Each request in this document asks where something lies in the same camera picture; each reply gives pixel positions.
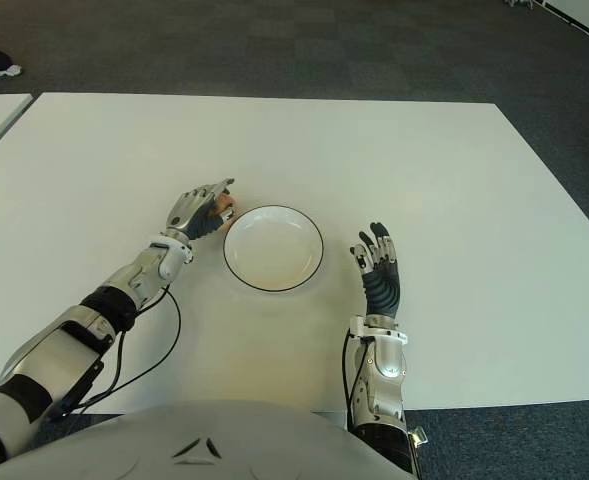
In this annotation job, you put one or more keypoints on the white plate black rim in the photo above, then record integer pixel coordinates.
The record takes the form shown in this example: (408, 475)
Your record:
(274, 247)

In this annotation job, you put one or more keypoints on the white sneaker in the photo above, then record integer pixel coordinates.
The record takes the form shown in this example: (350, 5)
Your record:
(8, 71)

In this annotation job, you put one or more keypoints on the grey robot torso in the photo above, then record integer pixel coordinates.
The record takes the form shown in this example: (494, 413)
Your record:
(199, 440)

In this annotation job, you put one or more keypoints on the yellow-red apple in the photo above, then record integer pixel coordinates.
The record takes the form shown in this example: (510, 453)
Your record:
(225, 202)

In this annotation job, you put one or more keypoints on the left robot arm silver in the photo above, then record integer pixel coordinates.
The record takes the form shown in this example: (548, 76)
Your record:
(74, 350)

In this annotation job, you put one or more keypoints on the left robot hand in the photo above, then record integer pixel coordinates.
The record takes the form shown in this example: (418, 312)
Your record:
(189, 217)

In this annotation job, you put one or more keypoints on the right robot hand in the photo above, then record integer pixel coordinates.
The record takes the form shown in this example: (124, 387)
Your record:
(384, 290)

